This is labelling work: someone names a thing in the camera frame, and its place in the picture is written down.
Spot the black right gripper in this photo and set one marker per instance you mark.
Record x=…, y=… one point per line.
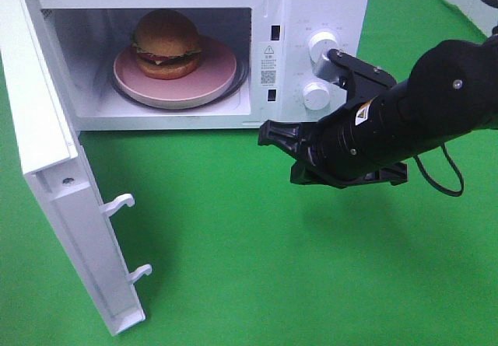
x=330, y=157

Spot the white microwave knob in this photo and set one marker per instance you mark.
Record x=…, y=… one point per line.
x=320, y=43
x=316, y=96

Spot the pink round plate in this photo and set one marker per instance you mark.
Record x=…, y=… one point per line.
x=175, y=85

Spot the toy hamburger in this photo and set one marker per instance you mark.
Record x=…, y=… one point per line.
x=166, y=45

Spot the white microwave door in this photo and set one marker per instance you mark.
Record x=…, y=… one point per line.
x=55, y=166

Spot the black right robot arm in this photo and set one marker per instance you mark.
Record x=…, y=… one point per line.
x=451, y=91

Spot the glass microwave turntable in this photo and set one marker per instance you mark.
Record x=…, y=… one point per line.
x=237, y=77

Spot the white warning label sticker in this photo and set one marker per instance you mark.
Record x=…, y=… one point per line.
x=268, y=63

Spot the green table cloth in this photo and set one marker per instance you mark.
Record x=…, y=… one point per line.
x=241, y=256

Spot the white microwave oven body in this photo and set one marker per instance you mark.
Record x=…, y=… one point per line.
x=108, y=92

